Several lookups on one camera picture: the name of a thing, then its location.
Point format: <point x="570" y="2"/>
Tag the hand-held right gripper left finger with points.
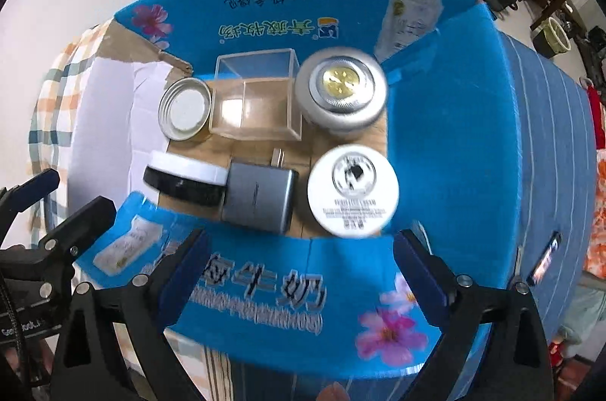
<point x="184" y="278"/>

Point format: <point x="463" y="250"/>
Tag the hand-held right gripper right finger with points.
<point x="421" y="282"/>

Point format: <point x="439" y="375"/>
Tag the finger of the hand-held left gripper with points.
<point x="80" y="226"/>
<point x="33" y="188"/>

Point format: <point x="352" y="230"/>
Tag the black round compact case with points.
<point x="180" y="181"/>

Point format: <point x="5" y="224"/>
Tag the grey charger plug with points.
<point x="258" y="192"/>

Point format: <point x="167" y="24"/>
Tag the white round jar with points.
<point x="352" y="190"/>

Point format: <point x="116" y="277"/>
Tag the blue cardboard box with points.
<point x="473" y="145"/>

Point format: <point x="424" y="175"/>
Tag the round metal lid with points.
<point x="185" y="110"/>

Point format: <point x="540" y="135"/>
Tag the clear plastic box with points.
<point x="255" y="98"/>

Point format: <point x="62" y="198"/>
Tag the plaid cloth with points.
<point x="52" y="98"/>

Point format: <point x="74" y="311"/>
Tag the silver cylinder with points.
<point x="547" y="259"/>

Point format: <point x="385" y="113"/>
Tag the orange floral cloth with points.
<point x="597" y="211"/>

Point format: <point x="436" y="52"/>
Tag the red cloth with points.
<point x="597" y="117"/>

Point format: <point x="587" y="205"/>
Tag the trash bin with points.
<point x="555" y="37"/>

